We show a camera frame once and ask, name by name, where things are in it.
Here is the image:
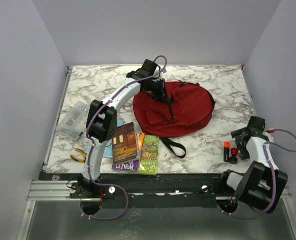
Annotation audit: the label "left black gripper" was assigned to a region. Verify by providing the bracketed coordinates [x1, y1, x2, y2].
[144, 78, 171, 105]

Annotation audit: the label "orange black highlighter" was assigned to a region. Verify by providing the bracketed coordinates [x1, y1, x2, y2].
[223, 141, 230, 162]

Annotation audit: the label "red round stamp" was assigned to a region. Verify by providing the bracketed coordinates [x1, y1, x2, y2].
[228, 147, 239, 165]

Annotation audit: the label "red backpack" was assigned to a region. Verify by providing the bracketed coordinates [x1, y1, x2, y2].
[133, 81, 216, 159]

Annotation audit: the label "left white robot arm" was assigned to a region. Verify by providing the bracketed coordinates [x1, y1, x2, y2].
[81, 55, 171, 198]

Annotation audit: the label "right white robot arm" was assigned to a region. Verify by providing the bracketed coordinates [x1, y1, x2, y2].
[218, 116, 288, 214]

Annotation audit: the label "dark brown paperback book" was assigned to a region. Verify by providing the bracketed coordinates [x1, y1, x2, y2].
[112, 122, 139, 165]

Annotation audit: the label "green Treehouse book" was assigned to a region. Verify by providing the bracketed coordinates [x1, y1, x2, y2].
[137, 134, 159, 175]

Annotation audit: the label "purple Roald Dahl book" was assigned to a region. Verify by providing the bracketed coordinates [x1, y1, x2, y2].
[112, 132, 145, 172]

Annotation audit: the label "clear plastic organizer box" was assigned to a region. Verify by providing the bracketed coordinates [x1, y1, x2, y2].
[55, 101, 89, 141]

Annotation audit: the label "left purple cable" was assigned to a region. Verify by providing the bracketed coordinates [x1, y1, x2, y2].
[81, 55, 167, 221]

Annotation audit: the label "purple cable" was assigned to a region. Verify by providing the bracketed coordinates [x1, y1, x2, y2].
[220, 128, 296, 220]
[81, 55, 167, 221]

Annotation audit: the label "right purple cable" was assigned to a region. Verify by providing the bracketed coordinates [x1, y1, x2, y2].
[220, 128, 296, 220]

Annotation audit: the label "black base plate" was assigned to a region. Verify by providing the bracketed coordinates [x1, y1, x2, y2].
[39, 172, 238, 214]

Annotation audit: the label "yellow handled pliers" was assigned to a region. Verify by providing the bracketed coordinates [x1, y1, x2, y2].
[70, 148, 87, 163]

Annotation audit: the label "aluminium mounting rail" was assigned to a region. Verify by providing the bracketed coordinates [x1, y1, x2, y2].
[27, 180, 293, 202]

